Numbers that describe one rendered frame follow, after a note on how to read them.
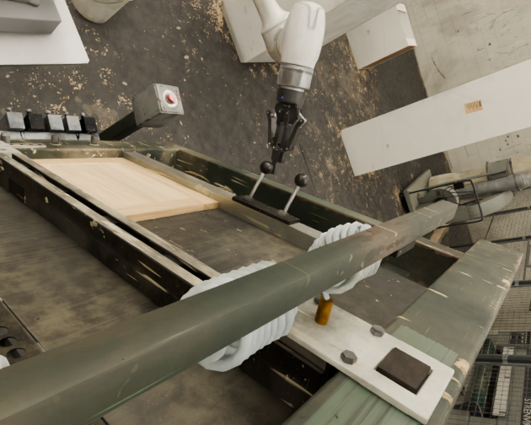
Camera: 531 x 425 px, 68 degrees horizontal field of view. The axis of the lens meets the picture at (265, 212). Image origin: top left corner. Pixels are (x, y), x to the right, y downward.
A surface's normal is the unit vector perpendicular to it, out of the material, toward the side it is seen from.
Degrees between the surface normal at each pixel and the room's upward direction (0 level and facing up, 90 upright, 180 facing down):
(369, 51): 90
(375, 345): 59
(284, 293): 31
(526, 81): 90
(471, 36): 90
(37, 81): 0
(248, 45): 90
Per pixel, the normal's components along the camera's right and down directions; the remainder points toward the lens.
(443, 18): -0.56, 0.31
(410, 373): 0.19, -0.93
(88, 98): 0.75, -0.20
